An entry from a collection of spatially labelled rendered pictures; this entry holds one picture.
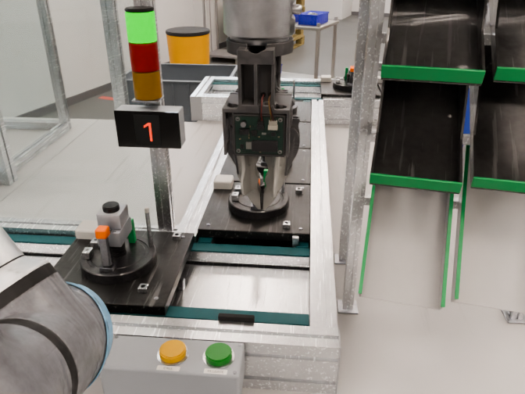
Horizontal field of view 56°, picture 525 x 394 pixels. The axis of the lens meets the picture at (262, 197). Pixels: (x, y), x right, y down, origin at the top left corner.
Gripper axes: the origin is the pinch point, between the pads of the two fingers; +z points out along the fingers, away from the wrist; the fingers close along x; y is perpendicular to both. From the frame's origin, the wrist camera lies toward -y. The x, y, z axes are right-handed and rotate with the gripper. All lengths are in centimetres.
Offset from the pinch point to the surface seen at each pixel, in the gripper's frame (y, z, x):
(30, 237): -31, 28, -53
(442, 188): -10.9, 3.2, 25.4
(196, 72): -245, 42, -63
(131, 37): -29.5, -14.4, -25.1
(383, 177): -12.0, 2.2, 17.0
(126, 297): -9.7, 25.5, -24.4
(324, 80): -161, 25, 13
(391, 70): -12.2, -13.5, 16.3
